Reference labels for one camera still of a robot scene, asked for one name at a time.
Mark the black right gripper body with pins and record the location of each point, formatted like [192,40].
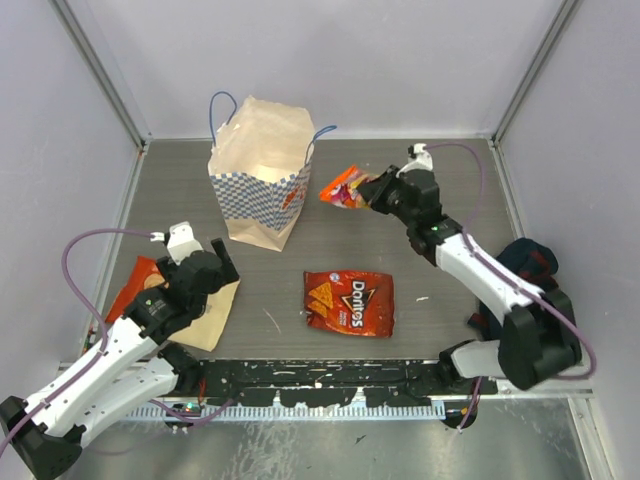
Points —
[398,208]

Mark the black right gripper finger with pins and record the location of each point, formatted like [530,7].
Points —
[374,188]
[379,203]

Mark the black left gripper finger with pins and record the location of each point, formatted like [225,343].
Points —
[231,273]
[220,249]

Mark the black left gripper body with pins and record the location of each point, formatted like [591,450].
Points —
[172,268]

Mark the colourful candy bag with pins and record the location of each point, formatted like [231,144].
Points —
[342,191]

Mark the red Doritos bag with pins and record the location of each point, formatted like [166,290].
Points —
[350,302]

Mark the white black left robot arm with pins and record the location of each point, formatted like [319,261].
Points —
[137,363]

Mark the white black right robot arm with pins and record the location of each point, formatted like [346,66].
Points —
[538,339]

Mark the cream red cassava chips bag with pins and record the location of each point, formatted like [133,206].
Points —
[204,332]

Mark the blue checkered paper bag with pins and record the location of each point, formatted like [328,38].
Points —
[260,166]

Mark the dark blue red cloth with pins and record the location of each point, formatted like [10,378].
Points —
[528,260]

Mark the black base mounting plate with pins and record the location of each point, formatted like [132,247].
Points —
[315,384]

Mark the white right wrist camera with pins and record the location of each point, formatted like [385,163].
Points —
[419,158]

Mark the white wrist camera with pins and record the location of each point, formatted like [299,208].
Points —
[179,241]
[419,158]

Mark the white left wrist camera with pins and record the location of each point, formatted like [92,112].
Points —
[179,241]

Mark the aluminium front rail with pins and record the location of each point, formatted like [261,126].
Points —
[188,391]

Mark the right aluminium corner post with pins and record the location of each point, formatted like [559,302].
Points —
[558,25]

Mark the aluminium corner post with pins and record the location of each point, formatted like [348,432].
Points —
[84,30]
[558,25]

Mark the left aluminium corner post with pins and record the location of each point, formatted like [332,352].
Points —
[84,30]

